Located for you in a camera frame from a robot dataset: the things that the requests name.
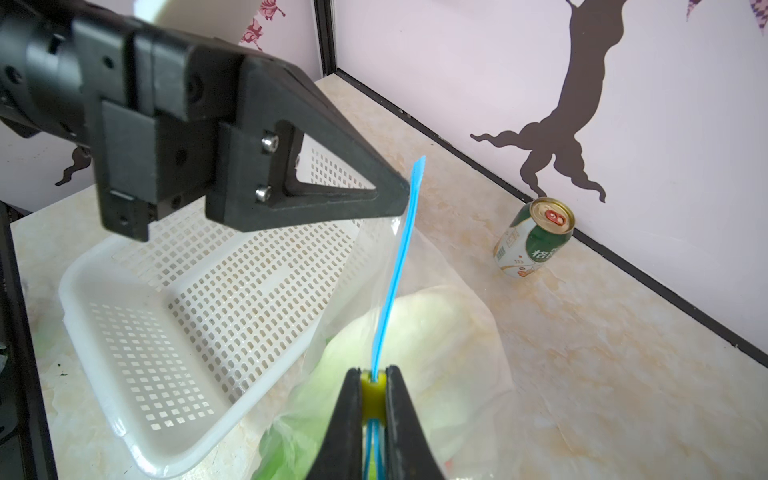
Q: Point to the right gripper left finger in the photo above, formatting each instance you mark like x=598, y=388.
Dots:
x=340, y=456

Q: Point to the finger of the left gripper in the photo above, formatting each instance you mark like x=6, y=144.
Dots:
x=256, y=185

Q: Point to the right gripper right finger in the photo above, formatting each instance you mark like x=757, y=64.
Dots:
x=407, y=454

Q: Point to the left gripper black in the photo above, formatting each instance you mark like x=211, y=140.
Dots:
x=145, y=101

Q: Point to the green lettuce toy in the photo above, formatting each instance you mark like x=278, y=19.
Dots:
x=422, y=403

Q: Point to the clear zip top bag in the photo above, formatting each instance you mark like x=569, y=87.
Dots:
x=390, y=259

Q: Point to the white plastic perforated basket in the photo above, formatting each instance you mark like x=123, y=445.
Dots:
x=182, y=335

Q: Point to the green beverage can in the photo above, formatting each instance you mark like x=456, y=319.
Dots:
x=540, y=229

